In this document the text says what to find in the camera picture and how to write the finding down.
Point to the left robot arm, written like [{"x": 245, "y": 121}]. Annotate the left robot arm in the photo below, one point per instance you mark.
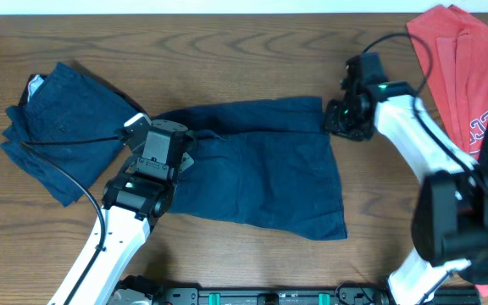
[{"x": 132, "y": 202}]

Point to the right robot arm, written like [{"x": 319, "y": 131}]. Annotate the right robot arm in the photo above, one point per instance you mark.
[{"x": 450, "y": 222}]

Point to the navy shorts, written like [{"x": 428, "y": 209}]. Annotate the navy shorts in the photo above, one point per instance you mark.
[
  {"x": 265, "y": 163},
  {"x": 62, "y": 130}
]

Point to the red t-shirt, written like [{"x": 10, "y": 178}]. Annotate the red t-shirt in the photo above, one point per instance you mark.
[{"x": 452, "y": 47}]

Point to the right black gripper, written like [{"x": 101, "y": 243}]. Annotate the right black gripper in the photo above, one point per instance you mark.
[{"x": 330, "y": 125}]

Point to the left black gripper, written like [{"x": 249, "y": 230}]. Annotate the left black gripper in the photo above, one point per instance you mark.
[{"x": 180, "y": 160}]

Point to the folded navy shorts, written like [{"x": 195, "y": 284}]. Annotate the folded navy shorts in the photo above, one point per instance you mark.
[{"x": 62, "y": 130}]

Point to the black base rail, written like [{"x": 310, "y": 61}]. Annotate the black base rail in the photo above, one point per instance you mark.
[{"x": 139, "y": 290}]

